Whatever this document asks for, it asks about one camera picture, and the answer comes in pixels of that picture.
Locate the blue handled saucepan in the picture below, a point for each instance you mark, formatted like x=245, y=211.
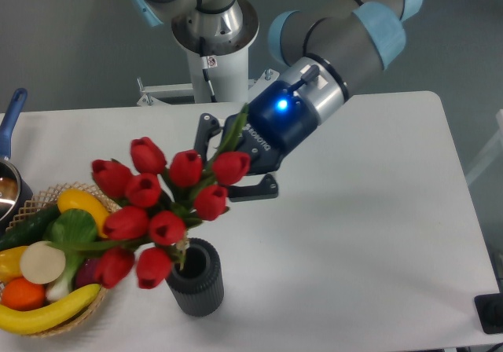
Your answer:
x=14, y=190

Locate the beige round disc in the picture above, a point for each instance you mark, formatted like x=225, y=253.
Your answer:
x=41, y=263

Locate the woven wicker basket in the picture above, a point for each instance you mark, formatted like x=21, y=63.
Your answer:
x=48, y=197

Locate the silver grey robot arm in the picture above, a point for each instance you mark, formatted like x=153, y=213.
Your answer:
x=328, y=55

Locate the red tulip bouquet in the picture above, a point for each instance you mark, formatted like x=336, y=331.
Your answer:
x=159, y=201

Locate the green bok choy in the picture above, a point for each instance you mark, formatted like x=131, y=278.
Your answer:
x=72, y=226

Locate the green cucumber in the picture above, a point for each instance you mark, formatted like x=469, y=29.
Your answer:
x=31, y=229

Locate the purple sweet potato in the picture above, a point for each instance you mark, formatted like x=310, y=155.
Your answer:
x=85, y=274

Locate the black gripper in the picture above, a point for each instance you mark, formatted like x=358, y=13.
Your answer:
x=278, y=121

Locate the dark grey ribbed vase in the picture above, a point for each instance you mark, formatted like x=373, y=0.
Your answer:
x=198, y=286

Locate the yellow squash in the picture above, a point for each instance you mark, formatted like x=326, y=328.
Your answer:
x=78, y=199

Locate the orange fruit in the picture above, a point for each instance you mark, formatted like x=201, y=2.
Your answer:
x=20, y=294

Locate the yellow banana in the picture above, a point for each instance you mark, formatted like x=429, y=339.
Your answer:
x=56, y=317

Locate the black device at edge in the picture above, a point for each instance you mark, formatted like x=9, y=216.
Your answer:
x=489, y=310

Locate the yellow bell pepper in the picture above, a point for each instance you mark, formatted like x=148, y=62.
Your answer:
x=10, y=263

